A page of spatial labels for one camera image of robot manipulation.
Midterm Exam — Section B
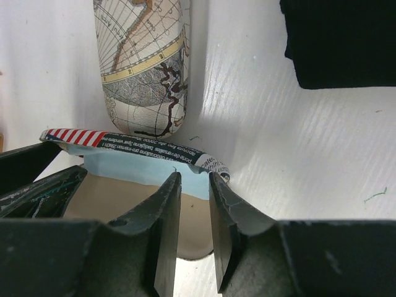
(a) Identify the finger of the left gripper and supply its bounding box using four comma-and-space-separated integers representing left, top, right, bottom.
0, 142, 61, 194
1, 165, 87, 218

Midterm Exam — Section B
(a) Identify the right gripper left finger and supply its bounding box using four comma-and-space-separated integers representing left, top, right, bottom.
1, 172, 181, 296

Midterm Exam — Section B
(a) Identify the flag print glasses case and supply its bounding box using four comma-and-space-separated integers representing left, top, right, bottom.
40, 128, 230, 260

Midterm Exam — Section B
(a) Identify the map print glasses case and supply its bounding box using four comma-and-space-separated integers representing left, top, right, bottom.
93, 0, 191, 139

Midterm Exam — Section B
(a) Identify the black folded cloth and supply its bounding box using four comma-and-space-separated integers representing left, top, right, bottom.
280, 1, 395, 90

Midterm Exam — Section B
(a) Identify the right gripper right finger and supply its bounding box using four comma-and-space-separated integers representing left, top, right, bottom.
209, 173, 395, 296

